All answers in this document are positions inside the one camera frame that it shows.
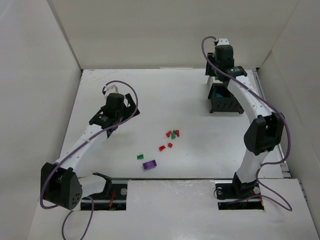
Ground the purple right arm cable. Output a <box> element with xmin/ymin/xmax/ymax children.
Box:
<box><xmin>201</xmin><ymin>36</ymin><xmax>293</xmax><ymax>213</ymax></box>

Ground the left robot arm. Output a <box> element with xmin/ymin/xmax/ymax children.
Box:
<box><xmin>40</xmin><ymin>93</ymin><xmax>140</xmax><ymax>210</ymax></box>

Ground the white slotted container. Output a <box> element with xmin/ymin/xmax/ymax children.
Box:
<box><xmin>207</xmin><ymin>76</ymin><xmax>223</xmax><ymax>86</ymax></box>

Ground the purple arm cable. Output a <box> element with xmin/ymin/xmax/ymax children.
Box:
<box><xmin>39</xmin><ymin>80</ymin><xmax>139</xmax><ymax>240</ymax></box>
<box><xmin>201</xmin><ymin>36</ymin><xmax>293</xmax><ymax>213</ymax></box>

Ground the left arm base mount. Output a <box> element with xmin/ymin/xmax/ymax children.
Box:
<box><xmin>76</xmin><ymin>172</ymin><xmax>128</xmax><ymax>211</ymax></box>

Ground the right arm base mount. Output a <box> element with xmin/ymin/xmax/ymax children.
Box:
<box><xmin>213</xmin><ymin>174</ymin><xmax>265</xmax><ymax>210</ymax></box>

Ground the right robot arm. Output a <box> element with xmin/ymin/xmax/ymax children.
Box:
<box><xmin>206</xmin><ymin>43</ymin><xmax>284</xmax><ymax>200</ymax></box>

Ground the cyan long lego brick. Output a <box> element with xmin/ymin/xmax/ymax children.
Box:
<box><xmin>215</xmin><ymin>93</ymin><xmax>223</xmax><ymax>98</ymax></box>

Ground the red lego brick beside cyan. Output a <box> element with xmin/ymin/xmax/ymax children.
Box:
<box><xmin>158</xmin><ymin>145</ymin><xmax>166</xmax><ymax>152</ymax></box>

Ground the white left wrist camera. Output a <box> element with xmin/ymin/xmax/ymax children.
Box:
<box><xmin>102</xmin><ymin>84</ymin><xmax>119</xmax><ymax>98</ymax></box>

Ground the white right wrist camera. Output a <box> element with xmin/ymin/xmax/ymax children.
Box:
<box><xmin>214</xmin><ymin>38</ymin><xmax>230</xmax><ymax>46</ymax></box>

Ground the small red lego brick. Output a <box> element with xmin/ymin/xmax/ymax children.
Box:
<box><xmin>165</xmin><ymin>130</ymin><xmax>172</xmax><ymax>138</ymax></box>

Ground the black slotted container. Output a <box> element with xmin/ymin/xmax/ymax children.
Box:
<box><xmin>207</xmin><ymin>84</ymin><xmax>245</xmax><ymax>114</ymax></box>

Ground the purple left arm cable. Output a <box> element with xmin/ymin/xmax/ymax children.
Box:
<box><xmin>39</xmin><ymin>80</ymin><xmax>139</xmax><ymax>240</ymax></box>

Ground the purple flat lego brick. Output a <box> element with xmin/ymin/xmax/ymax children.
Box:
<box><xmin>142</xmin><ymin>159</ymin><xmax>157</xmax><ymax>171</ymax></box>

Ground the small green lego brick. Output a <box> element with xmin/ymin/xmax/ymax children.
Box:
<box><xmin>137</xmin><ymin>154</ymin><xmax>144</xmax><ymax>160</ymax></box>

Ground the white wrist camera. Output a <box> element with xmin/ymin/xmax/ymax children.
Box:
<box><xmin>102</xmin><ymin>84</ymin><xmax>119</xmax><ymax>98</ymax></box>
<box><xmin>214</xmin><ymin>38</ymin><xmax>230</xmax><ymax>46</ymax></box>

